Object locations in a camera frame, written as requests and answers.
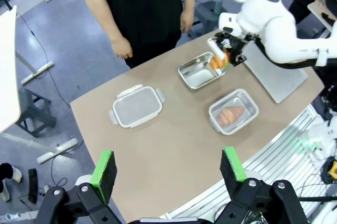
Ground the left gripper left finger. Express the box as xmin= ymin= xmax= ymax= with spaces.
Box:
xmin=33 ymin=150 xmax=124 ymax=224

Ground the black cable bundle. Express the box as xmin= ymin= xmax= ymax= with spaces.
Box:
xmin=296 ymin=155 xmax=337 ymax=210

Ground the person in black shirt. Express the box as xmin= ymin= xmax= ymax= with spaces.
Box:
xmin=70 ymin=0 xmax=196 ymax=69

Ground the person's right forearm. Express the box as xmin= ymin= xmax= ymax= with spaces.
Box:
xmin=76 ymin=0 xmax=127 ymax=44

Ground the white shoe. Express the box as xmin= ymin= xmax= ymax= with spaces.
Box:
xmin=0 ymin=183 xmax=11 ymax=203
xmin=11 ymin=166 xmax=23 ymax=184

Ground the dark grey stool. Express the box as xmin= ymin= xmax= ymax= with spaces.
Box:
xmin=15 ymin=88 xmax=57 ymax=138

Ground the grey metal tray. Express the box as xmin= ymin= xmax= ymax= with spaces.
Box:
xmin=243 ymin=42 xmax=309 ymax=104

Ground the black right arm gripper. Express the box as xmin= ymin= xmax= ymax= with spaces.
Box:
xmin=207 ymin=31 xmax=250 ymax=68

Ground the person's left hand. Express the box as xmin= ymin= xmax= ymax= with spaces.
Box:
xmin=180 ymin=10 xmax=195 ymax=33

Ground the black step stool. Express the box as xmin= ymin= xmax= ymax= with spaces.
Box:
xmin=187 ymin=0 xmax=224 ymax=40

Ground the orange brown croissant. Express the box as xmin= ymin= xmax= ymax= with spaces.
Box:
xmin=216 ymin=105 xmax=246 ymax=127
xmin=210 ymin=55 xmax=229 ymax=71

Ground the square stainless steel container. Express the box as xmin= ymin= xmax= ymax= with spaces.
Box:
xmin=209 ymin=88 xmax=259 ymax=136
xmin=177 ymin=52 xmax=226 ymax=90

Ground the black cable on robot arm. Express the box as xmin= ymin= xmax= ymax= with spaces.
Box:
xmin=254 ymin=38 xmax=318 ymax=70

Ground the light wooden board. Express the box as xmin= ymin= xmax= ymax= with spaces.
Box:
xmin=307 ymin=0 xmax=337 ymax=33

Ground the person's right hand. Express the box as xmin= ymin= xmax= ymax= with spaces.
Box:
xmin=110 ymin=36 xmax=134 ymax=59

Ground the black flat bar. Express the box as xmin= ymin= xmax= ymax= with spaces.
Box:
xmin=27 ymin=168 xmax=39 ymax=205

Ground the black floor cable loop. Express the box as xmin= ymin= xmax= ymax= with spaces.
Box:
xmin=49 ymin=139 xmax=85 ymax=188

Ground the thin black floor cable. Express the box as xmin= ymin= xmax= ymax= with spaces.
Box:
xmin=14 ymin=11 xmax=72 ymax=108

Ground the white desk top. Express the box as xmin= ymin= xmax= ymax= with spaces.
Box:
xmin=0 ymin=5 xmax=22 ymax=133

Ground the yellow orange plastic object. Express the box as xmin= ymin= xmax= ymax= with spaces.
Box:
xmin=328 ymin=160 xmax=337 ymax=180

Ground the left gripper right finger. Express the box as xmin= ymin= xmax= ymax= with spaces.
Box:
xmin=213 ymin=147 xmax=309 ymax=224

